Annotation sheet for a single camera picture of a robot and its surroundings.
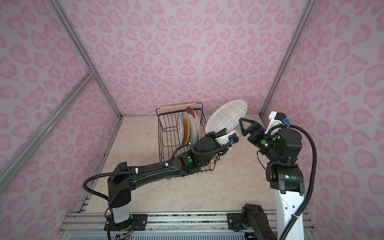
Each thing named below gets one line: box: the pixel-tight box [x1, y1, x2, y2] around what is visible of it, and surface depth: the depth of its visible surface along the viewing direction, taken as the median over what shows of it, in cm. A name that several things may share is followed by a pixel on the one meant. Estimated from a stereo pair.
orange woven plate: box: [183, 118, 190, 145], surface depth 96 cm
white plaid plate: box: [205, 99, 248, 135], surface depth 78 cm
